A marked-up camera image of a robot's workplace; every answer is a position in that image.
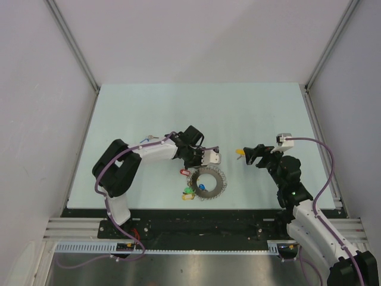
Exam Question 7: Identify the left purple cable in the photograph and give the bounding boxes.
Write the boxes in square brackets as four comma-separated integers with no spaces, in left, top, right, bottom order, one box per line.
[55,132,220,271]

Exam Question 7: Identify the right aluminium frame post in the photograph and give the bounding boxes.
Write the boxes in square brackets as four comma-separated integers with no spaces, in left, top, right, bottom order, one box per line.
[305,0,361,90]

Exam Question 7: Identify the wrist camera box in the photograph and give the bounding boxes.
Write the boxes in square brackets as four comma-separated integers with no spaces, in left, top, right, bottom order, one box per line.
[201,148,221,166]
[272,133,294,153]

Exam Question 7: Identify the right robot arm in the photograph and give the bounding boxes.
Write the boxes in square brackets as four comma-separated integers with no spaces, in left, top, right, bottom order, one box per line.
[243,144,380,285]

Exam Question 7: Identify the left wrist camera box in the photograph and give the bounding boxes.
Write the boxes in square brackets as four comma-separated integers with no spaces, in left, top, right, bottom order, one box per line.
[201,148,221,166]

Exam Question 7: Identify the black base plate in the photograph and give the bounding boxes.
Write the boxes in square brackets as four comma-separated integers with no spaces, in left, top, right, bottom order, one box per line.
[61,209,291,250]

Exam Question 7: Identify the yellow tag key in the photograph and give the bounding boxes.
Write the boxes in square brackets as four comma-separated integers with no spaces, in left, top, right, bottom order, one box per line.
[236,149,245,160]

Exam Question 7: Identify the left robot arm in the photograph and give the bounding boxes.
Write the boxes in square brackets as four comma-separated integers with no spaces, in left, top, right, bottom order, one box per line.
[92,125,204,238]

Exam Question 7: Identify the grey slotted cable duct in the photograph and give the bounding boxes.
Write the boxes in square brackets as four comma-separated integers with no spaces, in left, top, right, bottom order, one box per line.
[55,241,279,256]

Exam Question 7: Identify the yellow tag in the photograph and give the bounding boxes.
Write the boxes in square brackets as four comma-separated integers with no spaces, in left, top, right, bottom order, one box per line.
[182,194,195,201]

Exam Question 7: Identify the left aluminium frame post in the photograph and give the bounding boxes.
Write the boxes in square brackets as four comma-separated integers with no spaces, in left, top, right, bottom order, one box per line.
[44,0,101,93]

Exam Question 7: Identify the red tag key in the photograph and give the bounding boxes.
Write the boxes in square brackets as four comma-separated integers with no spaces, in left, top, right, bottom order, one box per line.
[179,169,192,176]

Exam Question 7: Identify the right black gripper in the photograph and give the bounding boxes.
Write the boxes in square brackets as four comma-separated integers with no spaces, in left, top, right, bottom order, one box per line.
[243,144,287,189]

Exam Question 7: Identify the green tag key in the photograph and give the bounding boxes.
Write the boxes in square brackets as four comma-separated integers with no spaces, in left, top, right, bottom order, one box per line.
[183,187,194,194]

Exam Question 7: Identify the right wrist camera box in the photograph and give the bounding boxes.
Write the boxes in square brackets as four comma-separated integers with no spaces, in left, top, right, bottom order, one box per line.
[272,133,294,153]

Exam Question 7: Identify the aluminium frame post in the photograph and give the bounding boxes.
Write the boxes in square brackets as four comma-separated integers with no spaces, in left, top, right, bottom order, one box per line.
[44,0,101,93]
[305,0,361,90]

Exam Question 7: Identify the metal keyring disc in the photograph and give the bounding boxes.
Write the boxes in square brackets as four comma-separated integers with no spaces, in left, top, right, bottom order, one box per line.
[188,165,227,201]

